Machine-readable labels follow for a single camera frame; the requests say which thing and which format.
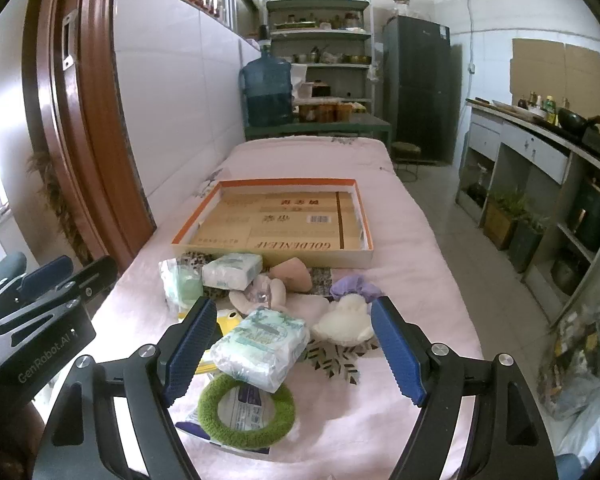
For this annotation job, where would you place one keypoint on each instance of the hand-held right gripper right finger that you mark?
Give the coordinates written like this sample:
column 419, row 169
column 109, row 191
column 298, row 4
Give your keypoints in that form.
column 395, row 355

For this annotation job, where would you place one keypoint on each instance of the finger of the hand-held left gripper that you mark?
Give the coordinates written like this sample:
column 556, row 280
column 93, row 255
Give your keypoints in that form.
column 45, row 275
column 97, row 272

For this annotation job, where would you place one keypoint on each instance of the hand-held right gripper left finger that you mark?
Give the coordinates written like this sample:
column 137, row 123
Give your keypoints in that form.
column 192, row 350

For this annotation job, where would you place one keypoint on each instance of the yellow cartoon print packet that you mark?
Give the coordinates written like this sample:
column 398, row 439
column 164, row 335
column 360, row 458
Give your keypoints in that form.
column 228, row 321

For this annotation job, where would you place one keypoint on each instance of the white plush toy purple dress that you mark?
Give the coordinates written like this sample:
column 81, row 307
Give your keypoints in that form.
column 342, row 322

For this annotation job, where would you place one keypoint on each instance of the green towel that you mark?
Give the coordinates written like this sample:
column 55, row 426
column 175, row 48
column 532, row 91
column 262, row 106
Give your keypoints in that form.
column 180, row 285

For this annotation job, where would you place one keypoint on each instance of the large tissue pack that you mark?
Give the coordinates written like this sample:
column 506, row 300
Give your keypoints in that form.
column 260, row 345

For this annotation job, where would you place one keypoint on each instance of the blue white wipes packet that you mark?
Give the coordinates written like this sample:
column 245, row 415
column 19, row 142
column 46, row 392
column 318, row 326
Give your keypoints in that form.
column 245, row 405

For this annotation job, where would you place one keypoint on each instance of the small tissue pack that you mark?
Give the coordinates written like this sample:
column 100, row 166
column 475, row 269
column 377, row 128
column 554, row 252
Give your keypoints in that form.
column 230, row 271

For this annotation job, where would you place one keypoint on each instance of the leopard print scrunchie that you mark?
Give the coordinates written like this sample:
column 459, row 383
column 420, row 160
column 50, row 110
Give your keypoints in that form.
column 192, row 258

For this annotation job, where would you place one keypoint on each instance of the pink foam pad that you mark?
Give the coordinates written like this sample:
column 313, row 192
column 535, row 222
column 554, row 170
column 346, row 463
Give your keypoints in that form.
column 292, row 275

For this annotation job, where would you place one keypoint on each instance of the shallow cardboard box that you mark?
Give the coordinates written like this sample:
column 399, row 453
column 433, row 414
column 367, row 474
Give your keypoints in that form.
column 280, row 230

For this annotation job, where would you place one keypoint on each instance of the person's left forearm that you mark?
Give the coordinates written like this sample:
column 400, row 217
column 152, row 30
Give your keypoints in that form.
column 5, row 445

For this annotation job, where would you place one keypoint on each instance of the wooden planter box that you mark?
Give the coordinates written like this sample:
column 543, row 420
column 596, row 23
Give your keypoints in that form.
column 500, row 225

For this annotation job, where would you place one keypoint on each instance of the dark green planter box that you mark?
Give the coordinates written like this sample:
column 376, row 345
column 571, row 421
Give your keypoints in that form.
column 525, row 247

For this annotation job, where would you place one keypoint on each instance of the clear plastic bag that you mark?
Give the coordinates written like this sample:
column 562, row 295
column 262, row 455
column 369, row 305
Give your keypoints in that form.
column 580, row 360

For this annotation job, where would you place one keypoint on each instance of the round stool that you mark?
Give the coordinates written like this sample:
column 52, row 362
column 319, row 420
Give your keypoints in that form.
column 406, row 148

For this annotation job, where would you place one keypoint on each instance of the green low table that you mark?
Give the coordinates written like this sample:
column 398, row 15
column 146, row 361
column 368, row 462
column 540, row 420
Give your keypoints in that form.
column 360, row 122

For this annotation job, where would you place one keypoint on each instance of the dark green pot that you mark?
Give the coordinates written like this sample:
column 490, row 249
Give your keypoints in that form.
column 587, row 215

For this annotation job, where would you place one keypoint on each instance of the blue water jug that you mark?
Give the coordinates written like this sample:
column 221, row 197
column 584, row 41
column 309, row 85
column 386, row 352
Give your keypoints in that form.
column 267, row 90

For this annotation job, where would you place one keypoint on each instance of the white kitchen counter cabinet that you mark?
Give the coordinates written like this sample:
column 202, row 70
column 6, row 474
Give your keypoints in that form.
column 530, row 142

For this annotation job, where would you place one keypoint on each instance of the row of brown jars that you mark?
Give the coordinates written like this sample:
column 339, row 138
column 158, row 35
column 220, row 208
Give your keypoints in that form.
column 330, row 110

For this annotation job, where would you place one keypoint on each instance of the dark refrigerator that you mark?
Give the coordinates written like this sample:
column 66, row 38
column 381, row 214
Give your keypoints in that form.
column 415, row 90

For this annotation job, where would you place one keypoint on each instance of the group of condiment bottles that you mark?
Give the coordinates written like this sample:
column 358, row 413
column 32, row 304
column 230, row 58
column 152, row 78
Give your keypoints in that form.
column 537, row 105

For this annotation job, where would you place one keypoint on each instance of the dark wok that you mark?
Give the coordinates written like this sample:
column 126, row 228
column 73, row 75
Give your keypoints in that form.
column 572, row 120

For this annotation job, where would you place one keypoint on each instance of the green shelf unit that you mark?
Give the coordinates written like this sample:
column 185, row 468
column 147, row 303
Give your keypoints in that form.
column 320, row 35

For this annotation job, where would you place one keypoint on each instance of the brown wooden door frame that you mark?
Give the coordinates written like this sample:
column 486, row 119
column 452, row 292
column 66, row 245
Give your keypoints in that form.
column 80, row 135

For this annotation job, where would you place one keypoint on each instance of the cardboard sheet on wall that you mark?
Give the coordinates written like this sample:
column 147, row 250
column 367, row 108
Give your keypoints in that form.
column 555, row 70

